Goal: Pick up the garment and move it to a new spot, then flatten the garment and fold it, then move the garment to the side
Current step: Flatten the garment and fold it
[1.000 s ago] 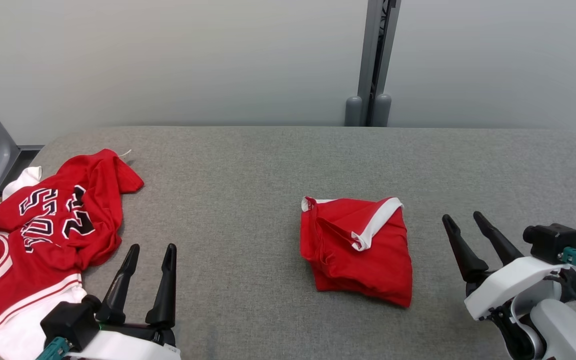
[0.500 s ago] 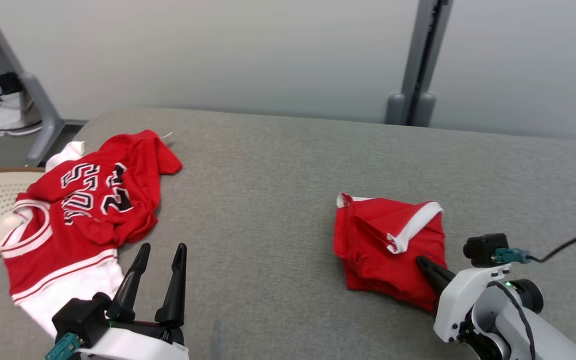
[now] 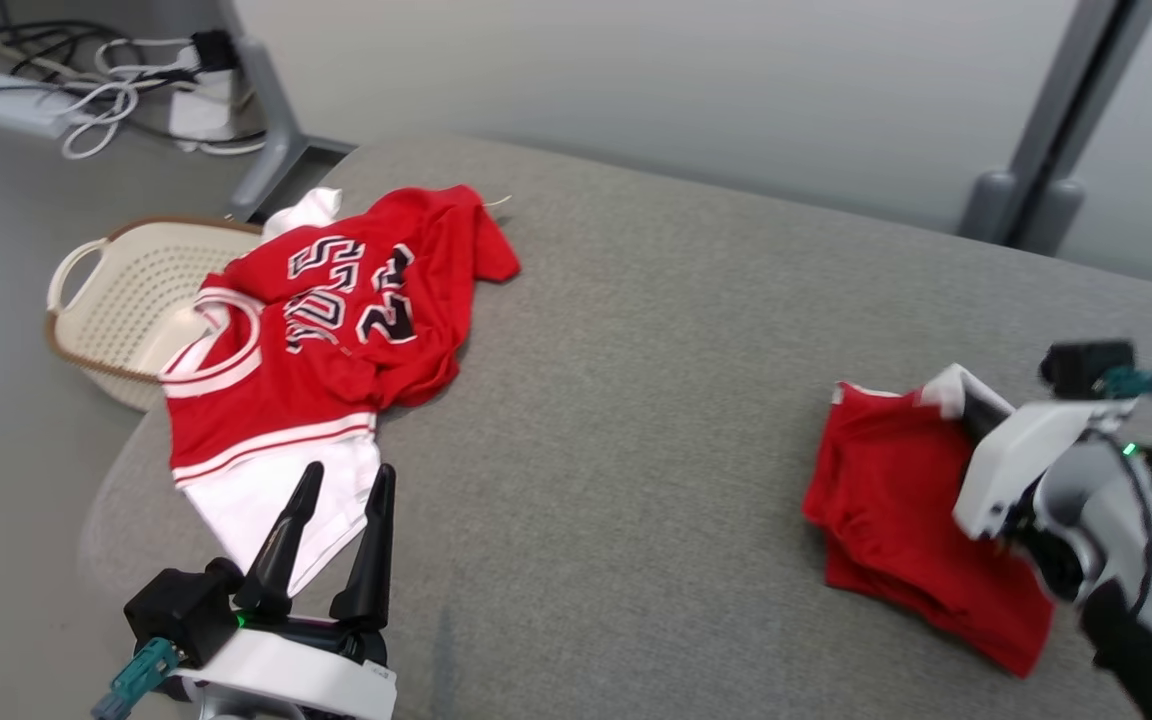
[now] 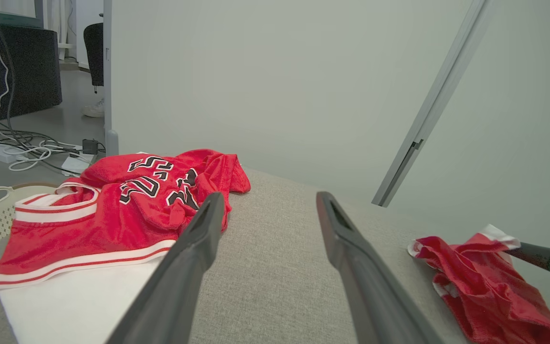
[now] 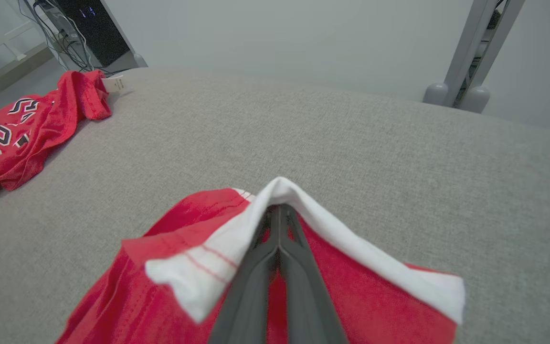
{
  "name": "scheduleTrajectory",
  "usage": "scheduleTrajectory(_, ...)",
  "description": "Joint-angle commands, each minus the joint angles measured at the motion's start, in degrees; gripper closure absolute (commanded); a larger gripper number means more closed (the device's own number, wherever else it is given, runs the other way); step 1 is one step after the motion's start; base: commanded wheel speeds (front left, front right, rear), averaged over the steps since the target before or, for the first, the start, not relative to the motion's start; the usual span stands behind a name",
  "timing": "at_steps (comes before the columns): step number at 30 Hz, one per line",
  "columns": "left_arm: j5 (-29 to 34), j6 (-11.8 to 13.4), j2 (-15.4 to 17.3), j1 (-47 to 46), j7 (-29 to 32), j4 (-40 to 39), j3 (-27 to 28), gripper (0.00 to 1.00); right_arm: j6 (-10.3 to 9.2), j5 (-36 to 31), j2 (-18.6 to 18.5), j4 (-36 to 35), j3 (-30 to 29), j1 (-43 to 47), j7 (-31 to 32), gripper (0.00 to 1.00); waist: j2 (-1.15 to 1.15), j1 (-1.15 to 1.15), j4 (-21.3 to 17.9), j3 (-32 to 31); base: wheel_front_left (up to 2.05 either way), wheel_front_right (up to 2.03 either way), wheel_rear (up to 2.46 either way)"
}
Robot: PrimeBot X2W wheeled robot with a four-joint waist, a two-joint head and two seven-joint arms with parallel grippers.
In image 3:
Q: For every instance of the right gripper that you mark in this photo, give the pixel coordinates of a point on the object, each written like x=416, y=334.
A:
x=1021, y=460

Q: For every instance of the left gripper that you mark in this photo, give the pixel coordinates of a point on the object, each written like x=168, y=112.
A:
x=286, y=675

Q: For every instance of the plain red garment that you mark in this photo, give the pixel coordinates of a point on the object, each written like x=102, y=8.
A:
x=896, y=500

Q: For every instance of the red numbered basketball jersey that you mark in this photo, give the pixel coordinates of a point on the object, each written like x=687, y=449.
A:
x=336, y=340

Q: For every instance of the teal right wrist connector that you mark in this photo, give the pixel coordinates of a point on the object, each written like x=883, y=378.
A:
x=1141, y=383

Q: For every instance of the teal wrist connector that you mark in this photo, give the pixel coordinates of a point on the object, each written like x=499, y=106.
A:
x=136, y=675
x=1141, y=383

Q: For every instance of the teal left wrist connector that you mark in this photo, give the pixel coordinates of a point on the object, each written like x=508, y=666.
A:
x=136, y=675

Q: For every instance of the cream perforated laundry basket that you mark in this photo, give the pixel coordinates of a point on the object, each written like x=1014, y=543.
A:
x=126, y=300

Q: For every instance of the grey table leg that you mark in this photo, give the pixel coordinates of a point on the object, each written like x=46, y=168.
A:
x=271, y=110

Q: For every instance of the black power adapter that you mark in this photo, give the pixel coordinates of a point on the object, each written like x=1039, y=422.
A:
x=213, y=50

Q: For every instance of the long white power strip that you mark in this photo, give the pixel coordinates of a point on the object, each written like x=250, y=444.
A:
x=11, y=105

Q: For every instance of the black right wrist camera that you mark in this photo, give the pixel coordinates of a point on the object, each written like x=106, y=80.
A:
x=1086, y=368

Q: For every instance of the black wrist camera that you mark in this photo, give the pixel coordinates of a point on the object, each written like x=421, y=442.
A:
x=1086, y=368
x=181, y=610

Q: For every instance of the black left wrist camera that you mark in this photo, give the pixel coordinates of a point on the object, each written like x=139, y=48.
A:
x=181, y=610

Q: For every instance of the grey double partition post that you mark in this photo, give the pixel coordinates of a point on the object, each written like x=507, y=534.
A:
x=1056, y=130

